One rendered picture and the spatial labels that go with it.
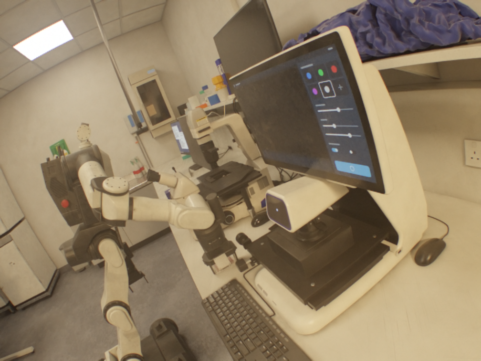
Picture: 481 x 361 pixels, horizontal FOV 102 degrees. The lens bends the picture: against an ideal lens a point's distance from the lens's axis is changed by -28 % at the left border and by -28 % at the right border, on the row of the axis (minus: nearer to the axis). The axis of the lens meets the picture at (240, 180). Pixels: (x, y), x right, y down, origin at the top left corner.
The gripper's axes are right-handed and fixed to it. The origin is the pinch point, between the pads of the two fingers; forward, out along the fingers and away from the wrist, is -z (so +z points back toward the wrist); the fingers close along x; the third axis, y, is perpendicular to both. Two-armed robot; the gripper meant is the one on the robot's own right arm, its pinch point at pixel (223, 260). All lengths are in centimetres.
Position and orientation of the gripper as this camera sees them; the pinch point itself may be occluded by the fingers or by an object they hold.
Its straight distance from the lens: 97.4
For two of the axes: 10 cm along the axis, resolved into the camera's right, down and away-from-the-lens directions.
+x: 8.5, -4.4, 2.7
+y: -4.4, -3.5, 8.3
